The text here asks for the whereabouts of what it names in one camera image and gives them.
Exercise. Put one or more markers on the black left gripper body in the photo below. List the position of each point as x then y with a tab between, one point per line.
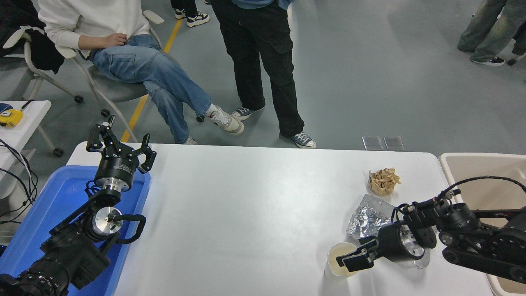
117	168

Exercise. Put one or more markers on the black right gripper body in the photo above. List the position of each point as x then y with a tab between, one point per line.
392	242

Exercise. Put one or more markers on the white paper cup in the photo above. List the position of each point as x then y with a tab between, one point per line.
340	251

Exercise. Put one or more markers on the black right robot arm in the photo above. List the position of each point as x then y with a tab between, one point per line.
485	246

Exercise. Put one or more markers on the crumpled tan paper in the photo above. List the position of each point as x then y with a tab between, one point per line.
384	181

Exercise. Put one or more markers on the person's right hand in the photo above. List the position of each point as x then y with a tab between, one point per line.
114	40

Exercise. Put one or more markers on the silver foil tray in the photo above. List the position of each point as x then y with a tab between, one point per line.
367	218

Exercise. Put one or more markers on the grey seat wheeled chair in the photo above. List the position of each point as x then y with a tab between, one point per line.
115	90

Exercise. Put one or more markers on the blue plastic tray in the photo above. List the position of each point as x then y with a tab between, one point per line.
53	201

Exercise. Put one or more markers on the white side table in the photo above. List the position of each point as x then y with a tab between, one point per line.
28	123

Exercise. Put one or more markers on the person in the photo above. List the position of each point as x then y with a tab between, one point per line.
160	78
197	18
263	49
489	33

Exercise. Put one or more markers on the silver floor plate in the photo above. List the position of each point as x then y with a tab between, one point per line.
393	143
372	143

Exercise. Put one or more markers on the yellow tape measure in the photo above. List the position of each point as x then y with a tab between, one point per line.
10	118

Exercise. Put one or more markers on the dark blue small object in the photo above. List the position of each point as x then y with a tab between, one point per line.
5	107

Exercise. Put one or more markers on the black jacket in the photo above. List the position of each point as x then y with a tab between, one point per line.
41	53

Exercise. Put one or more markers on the white-armed wheeled chair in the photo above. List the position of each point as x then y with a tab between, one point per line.
28	57

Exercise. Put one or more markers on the large pale bin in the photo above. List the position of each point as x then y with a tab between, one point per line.
485	168

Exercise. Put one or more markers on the grey chair leg with caster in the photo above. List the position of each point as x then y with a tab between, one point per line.
511	62

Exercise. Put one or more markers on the dark hanging garment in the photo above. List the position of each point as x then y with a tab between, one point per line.
522	41

